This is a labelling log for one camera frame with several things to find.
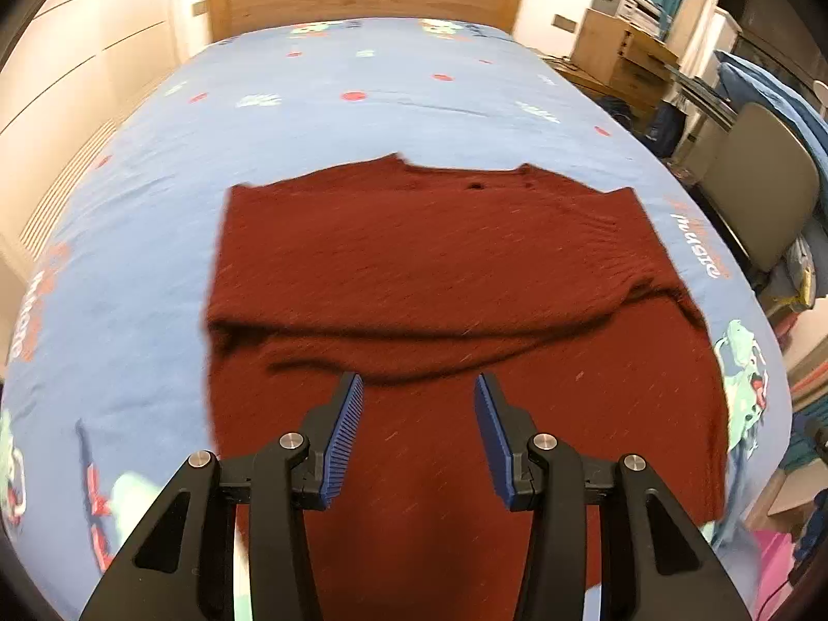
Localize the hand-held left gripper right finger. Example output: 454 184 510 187
474 373 755 621

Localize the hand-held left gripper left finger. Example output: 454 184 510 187
79 372 366 621

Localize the dark red knit sweater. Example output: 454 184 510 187
205 153 731 621

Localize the blue printed bed sheet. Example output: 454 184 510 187
0 16 793 621

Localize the pink cloth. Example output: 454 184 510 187
715 529 800 621

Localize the dark blue bag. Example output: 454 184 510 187
598 96 687 157

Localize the grey folding chair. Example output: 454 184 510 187
697 102 822 274

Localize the wooden drawer cabinet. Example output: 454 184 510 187
569 8 680 105

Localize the blue pillow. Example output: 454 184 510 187
715 50 828 169

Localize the white printer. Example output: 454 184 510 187
592 0 667 25

